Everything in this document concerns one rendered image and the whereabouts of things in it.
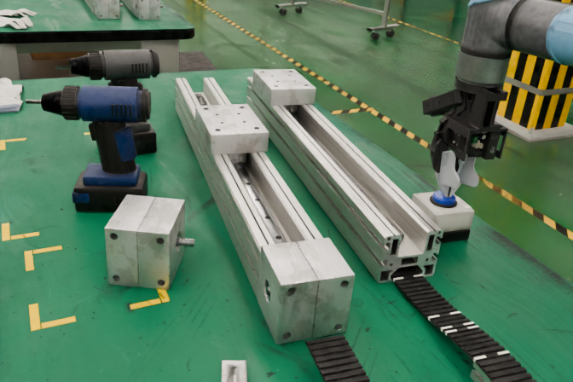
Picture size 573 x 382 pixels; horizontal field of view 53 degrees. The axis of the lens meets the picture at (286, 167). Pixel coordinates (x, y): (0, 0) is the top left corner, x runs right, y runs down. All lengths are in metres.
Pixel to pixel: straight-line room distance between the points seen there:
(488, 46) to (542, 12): 0.09
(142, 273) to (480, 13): 0.61
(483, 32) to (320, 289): 0.44
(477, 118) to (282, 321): 0.43
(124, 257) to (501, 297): 0.56
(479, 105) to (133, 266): 0.56
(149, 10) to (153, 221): 1.85
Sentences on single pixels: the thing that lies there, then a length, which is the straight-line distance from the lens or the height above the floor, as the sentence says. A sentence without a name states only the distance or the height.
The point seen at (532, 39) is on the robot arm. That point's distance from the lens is 0.86.
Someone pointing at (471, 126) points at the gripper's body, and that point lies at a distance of 0.93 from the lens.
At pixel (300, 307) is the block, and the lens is 0.75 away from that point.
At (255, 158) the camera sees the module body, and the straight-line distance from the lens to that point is 1.06.
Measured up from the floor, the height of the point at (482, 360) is 0.81.
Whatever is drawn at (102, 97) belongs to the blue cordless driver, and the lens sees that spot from 0.98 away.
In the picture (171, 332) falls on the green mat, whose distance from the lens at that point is 0.79.
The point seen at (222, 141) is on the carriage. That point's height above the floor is 0.89.
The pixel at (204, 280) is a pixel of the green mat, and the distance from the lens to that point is 0.87.
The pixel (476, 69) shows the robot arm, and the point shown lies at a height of 1.09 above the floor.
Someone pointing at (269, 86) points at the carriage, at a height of 0.90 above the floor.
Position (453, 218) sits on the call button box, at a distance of 1.02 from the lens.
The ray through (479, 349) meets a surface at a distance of 0.79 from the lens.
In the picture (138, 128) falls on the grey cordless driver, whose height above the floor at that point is 0.84.
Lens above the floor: 1.30
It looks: 25 degrees down
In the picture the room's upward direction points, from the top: 5 degrees clockwise
